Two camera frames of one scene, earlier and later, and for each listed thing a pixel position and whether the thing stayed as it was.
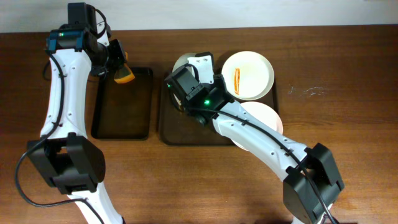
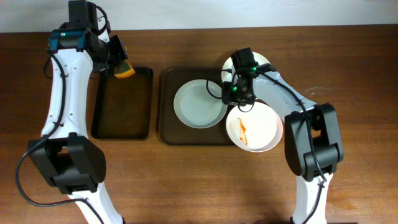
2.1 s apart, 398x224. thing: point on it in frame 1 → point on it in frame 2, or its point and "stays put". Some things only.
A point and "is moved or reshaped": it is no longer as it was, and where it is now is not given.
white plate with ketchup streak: (182, 60) is moved or reshaped
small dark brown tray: (122, 111) stays put
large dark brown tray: (178, 127) stays put
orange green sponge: (124, 74) is moved or reshaped
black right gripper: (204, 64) → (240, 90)
